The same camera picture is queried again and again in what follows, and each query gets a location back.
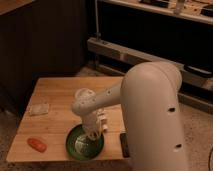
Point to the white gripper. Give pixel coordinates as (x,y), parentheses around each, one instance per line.
(95,124)

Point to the green ceramic bowl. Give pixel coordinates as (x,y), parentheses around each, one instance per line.
(80,147)

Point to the clear plastic packet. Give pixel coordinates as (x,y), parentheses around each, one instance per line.
(39,109)

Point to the grey metal shelf rail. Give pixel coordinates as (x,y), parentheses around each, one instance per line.
(134,57)

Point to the orange carrot toy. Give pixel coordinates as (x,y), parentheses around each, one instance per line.
(37,145)

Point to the small wooden table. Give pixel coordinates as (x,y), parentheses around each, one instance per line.
(53,127)

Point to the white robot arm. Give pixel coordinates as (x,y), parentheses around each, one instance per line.
(148,96)

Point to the black remote control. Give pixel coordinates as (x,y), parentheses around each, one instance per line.
(124,145)

